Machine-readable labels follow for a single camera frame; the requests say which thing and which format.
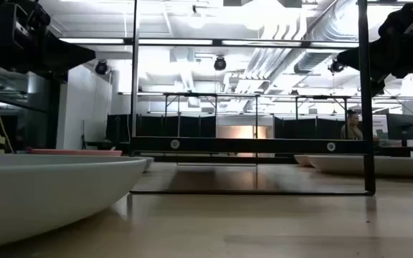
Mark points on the black metal workstation frame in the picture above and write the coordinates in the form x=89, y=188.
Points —
x=210, y=94
x=321, y=97

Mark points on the black partition screen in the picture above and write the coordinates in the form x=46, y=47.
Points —
x=163, y=126
x=310, y=129

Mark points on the light blue plate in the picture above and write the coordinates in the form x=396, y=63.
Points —
x=48, y=193

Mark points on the long fluorescent light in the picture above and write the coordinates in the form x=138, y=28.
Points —
x=91, y=41
x=174, y=42

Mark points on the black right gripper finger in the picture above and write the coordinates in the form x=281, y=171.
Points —
x=348, y=59

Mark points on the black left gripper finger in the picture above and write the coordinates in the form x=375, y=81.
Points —
x=66, y=55

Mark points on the silver ventilation duct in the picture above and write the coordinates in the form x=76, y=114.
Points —
x=317, y=57

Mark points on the person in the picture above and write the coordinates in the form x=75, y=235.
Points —
x=351, y=129

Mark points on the black computer monitor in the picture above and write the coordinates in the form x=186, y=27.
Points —
x=400, y=126

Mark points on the pink plate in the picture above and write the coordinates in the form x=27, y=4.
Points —
x=77, y=152

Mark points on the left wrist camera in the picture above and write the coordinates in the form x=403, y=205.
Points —
x=18, y=19

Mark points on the peach plate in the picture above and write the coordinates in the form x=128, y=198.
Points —
x=335, y=165

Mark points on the black aluminium table frame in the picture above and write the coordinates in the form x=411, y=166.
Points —
x=210, y=158

